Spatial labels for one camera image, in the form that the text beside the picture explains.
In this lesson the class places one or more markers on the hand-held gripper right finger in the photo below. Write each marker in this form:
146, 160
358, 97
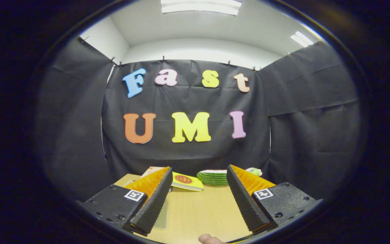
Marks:
245, 203

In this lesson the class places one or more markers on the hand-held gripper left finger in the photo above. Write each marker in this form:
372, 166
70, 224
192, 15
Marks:
154, 203

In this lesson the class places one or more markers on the cream fabric storage box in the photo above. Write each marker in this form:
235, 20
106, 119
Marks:
163, 215

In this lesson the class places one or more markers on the beige cover book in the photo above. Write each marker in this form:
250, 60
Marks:
151, 171

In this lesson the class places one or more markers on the pink and green plush toy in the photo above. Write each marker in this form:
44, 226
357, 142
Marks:
255, 171

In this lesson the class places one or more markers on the yellow book with red circle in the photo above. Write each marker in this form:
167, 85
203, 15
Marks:
186, 181

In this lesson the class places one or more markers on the watermelon slice plush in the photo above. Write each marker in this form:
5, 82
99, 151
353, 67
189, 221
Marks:
213, 178

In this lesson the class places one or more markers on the row of black clips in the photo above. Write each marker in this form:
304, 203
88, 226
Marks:
163, 59

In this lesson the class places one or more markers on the small ceiling light panel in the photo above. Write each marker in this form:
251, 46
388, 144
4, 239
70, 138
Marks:
301, 39

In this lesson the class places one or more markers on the long ceiling light panel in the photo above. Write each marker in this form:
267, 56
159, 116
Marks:
201, 6

